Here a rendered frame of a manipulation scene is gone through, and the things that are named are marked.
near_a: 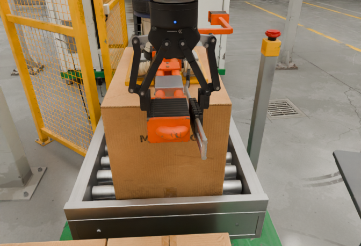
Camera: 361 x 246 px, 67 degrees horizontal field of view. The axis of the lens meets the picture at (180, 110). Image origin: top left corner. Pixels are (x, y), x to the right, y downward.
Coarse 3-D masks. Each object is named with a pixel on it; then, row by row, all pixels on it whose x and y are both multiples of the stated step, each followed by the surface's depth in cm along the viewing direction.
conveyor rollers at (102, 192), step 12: (108, 156) 124; (228, 156) 124; (228, 168) 117; (108, 180) 114; (228, 180) 110; (240, 180) 111; (96, 192) 106; (108, 192) 106; (228, 192) 109; (240, 192) 110
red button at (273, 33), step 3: (267, 30) 125; (270, 30) 125; (273, 30) 125; (276, 30) 125; (267, 33) 123; (270, 33) 123; (273, 33) 122; (276, 33) 122; (279, 33) 123; (267, 36) 125; (270, 36) 123; (273, 36) 122; (276, 36) 122; (270, 39) 125; (273, 39) 124; (276, 39) 126
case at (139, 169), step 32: (128, 64) 112; (128, 96) 87; (192, 96) 87; (224, 96) 87; (128, 128) 86; (224, 128) 88; (128, 160) 92; (160, 160) 93; (192, 160) 93; (224, 160) 94; (128, 192) 100; (160, 192) 100; (192, 192) 101
